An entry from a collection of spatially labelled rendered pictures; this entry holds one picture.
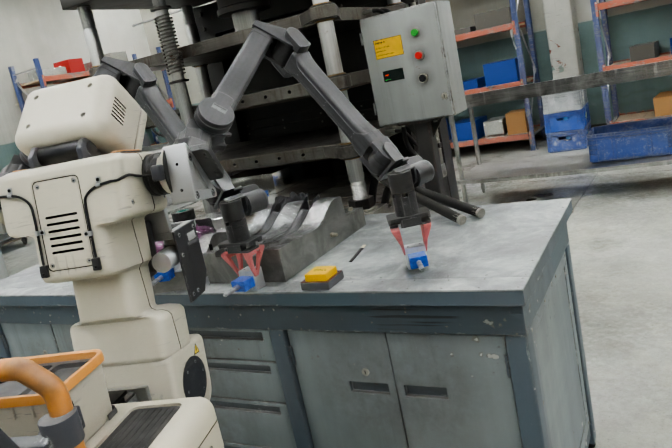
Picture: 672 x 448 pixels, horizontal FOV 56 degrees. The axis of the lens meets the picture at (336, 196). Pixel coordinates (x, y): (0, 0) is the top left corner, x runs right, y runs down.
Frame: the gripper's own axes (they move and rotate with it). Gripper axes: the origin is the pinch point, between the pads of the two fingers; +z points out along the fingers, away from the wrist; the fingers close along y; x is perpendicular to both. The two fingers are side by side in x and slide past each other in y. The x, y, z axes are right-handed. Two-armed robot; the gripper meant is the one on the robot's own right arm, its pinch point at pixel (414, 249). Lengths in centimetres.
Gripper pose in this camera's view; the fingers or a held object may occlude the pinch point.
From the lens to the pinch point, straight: 154.1
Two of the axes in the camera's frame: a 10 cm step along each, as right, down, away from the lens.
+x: 0.0, 1.8, -9.8
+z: 2.2, 9.6, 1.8
